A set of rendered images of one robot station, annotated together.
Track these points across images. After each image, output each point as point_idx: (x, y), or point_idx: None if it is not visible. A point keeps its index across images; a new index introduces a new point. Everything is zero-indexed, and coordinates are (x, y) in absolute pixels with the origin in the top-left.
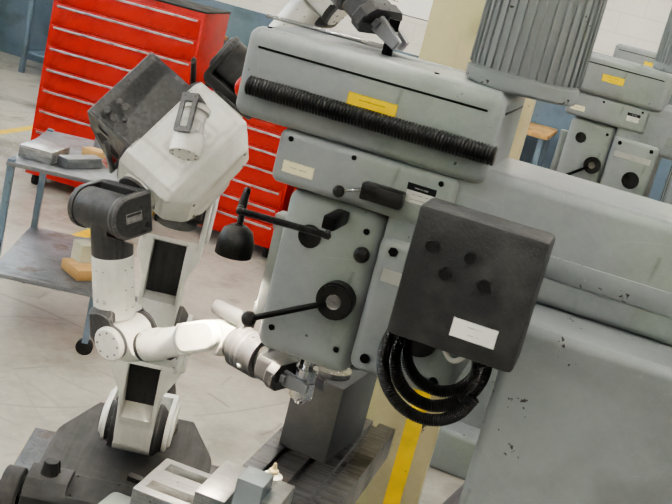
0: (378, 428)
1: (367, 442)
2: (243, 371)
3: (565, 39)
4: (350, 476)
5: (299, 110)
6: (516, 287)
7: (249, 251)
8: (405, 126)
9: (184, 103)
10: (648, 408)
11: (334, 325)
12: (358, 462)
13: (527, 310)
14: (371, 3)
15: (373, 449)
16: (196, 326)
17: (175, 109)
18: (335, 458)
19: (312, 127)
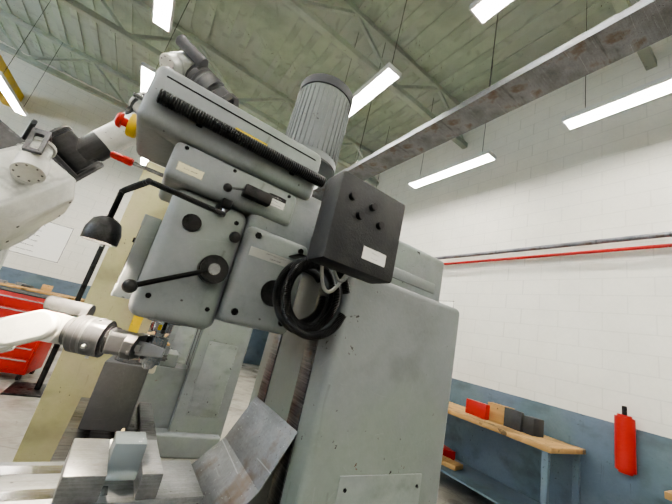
0: (141, 404)
1: (142, 413)
2: (87, 351)
3: (338, 142)
4: (149, 435)
5: (197, 129)
6: (393, 228)
7: (119, 239)
8: (278, 153)
9: (34, 134)
10: (408, 312)
11: (206, 290)
12: (147, 425)
13: (398, 243)
14: (234, 95)
15: (149, 416)
16: (28, 316)
17: (8, 150)
18: (129, 427)
19: (206, 143)
